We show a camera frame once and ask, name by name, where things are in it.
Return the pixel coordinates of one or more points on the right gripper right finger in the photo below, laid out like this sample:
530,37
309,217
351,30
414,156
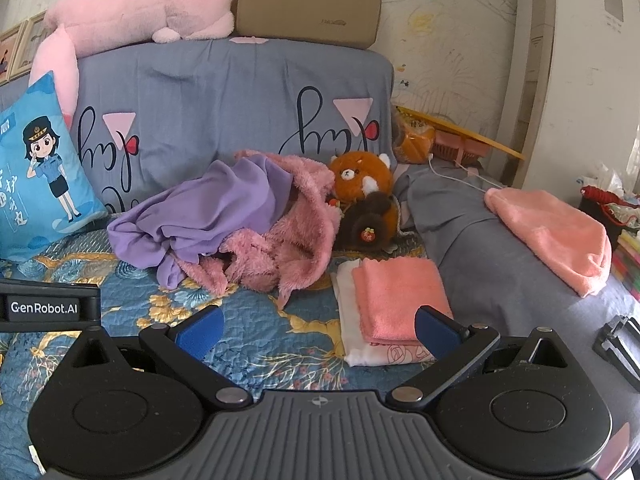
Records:
459,352

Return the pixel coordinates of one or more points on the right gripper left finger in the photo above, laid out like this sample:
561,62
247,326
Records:
179,352

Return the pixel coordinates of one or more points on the purple sweatshirt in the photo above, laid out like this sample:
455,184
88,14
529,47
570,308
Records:
193,218

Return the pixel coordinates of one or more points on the folded pink towel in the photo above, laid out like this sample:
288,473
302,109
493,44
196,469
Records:
389,292

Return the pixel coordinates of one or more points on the folded white floral cloth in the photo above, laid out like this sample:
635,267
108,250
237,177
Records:
359,352

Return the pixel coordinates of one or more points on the blue cartoon police pillow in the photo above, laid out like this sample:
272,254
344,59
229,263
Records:
45,194

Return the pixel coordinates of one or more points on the pink fleece garment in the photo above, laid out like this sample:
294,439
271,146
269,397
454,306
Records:
293,254

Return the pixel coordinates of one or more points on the pink towel on armrest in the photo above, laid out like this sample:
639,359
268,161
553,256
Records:
574,246

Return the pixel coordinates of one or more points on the red panda plush toy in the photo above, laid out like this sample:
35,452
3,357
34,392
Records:
363,189

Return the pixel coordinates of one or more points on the pink plastic basket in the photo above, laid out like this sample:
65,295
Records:
464,151

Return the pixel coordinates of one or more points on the grey printed sofa cover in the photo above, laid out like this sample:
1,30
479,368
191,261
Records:
150,116

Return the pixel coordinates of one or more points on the pink plush toy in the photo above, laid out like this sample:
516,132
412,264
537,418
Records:
80,28

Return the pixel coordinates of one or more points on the tan rectangular cushion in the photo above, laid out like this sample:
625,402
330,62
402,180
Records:
347,23

